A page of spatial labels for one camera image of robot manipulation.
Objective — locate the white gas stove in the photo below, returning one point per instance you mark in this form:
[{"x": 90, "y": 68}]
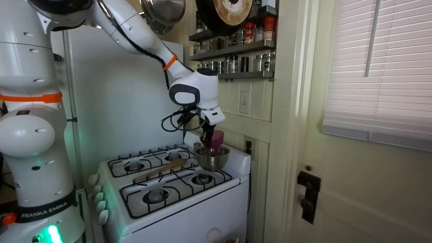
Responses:
[{"x": 194, "y": 216}]

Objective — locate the black wall outlet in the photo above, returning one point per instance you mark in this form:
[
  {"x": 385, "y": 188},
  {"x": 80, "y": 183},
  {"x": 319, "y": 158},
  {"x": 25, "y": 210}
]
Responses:
[{"x": 249, "y": 148}]

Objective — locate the white window blind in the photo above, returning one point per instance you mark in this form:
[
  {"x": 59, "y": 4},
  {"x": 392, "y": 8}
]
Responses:
[{"x": 396, "y": 68}]

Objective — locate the black door lock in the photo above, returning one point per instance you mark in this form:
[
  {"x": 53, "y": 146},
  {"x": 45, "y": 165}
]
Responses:
[{"x": 310, "y": 193}]

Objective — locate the hanging steel bowl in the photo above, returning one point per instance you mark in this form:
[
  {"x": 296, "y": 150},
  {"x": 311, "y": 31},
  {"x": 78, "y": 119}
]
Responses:
[{"x": 169, "y": 11}]

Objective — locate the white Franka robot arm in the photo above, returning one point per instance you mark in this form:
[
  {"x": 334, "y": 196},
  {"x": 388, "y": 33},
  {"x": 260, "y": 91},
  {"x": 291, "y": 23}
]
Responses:
[{"x": 32, "y": 135}]

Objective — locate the glass spice jar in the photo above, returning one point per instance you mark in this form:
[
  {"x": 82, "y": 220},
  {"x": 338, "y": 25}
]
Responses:
[
  {"x": 260, "y": 34},
  {"x": 259, "y": 62},
  {"x": 238, "y": 37},
  {"x": 214, "y": 64},
  {"x": 232, "y": 65},
  {"x": 269, "y": 62},
  {"x": 207, "y": 65},
  {"x": 245, "y": 64},
  {"x": 221, "y": 67}
]

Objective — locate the metal spice shelf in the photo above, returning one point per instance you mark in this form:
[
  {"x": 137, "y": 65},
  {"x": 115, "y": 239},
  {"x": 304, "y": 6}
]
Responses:
[
  {"x": 234, "y": 50},
  {"x": 244, "y": 76},
  {"x": 198, "y": 35}
]

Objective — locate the hanging black frying pan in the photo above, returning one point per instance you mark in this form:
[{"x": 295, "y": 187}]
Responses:
[{"x": 225, "y": 11}]

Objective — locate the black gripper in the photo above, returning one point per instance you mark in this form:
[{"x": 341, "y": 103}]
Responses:
[{"x": 209, "y": 129}]

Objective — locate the wooden spoon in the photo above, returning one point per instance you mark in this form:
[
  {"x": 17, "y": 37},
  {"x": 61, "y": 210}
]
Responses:
[{"x": 163, "y": 170}]

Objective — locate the white refrigerator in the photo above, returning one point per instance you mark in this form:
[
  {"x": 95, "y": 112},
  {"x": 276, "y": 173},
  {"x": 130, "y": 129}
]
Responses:
[{"x": 117, "y": 112}]

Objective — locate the red cap spice jar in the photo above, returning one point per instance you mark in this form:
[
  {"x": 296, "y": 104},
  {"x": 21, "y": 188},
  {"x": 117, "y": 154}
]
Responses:
[
  {"x": 249, "y": 33},
  {"x": 269, "y": 30}
]

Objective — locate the black stove grate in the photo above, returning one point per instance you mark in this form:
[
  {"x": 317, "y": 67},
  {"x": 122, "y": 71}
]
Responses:
[
  {"x": 178, "y": 189},
  {"x": 153, "y": 156}
]

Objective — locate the white door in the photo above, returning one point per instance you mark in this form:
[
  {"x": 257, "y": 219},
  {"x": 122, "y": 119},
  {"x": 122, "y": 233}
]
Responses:
[{"x": 360, "y": 193}]

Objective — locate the metal bowl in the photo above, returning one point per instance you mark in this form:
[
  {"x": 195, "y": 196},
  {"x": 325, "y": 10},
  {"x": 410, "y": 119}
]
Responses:
[{"x": 211, "y": 162}]

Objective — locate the white stove knob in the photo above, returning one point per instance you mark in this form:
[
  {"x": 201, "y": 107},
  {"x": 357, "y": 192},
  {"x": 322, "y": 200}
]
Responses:
[
  {"x": 95, "y": 188},
  {"x": 98, "y": 197},
  {"x": 94, "y": 179},
  {"x": 101, "y": 207},
  {"x": 105, "y": 216}
]

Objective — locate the round gas burner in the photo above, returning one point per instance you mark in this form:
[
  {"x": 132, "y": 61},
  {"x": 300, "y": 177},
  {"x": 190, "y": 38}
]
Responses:
[
  {"x": 134, "y": 166},
  {"x": 156, "y": 196},
  {"x": 203, "y": 179},
  {"x": 174, "y": 157}
]

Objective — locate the blind tilt wand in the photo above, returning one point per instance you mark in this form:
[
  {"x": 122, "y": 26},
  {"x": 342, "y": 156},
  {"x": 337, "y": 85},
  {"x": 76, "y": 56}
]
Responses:
[{"x": 372, "y": 49}]

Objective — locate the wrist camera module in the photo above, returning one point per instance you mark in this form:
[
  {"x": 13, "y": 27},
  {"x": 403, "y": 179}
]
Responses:
[{"x": 214, "y": 116}]

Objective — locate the white wall outlet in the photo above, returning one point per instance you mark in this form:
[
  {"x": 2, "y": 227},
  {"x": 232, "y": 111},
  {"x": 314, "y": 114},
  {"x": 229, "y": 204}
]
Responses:
[{"x": 245, "y": 103}]

